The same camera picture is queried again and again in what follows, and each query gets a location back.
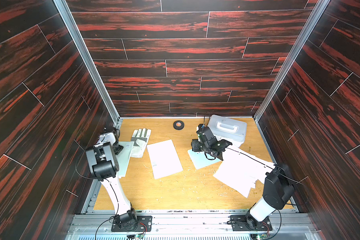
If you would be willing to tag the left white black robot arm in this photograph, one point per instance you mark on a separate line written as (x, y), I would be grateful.
(104, 167)

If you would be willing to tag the white grey work glove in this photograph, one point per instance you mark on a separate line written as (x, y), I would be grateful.
(140, 138)

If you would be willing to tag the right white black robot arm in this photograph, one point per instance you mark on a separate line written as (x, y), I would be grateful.
(278, 189)

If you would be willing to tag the black tape roll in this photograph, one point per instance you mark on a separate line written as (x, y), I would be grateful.
(178, 125)

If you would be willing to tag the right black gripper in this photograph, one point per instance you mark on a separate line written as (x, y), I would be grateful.
(200, 145)

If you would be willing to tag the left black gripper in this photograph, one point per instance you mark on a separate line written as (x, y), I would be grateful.
(120, 148)

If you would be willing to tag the small teal cover notebook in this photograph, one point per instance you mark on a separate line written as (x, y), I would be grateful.
(200, 160)

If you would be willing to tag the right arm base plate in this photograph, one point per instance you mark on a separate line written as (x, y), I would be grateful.
(246, 223)

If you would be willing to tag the large white spiral notebook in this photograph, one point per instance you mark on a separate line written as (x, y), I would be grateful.
(164, 159)

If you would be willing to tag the white plastic storage box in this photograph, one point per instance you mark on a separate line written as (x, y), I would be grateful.
(228, 129)

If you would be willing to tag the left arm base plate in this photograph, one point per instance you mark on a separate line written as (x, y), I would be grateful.
(132, 224)

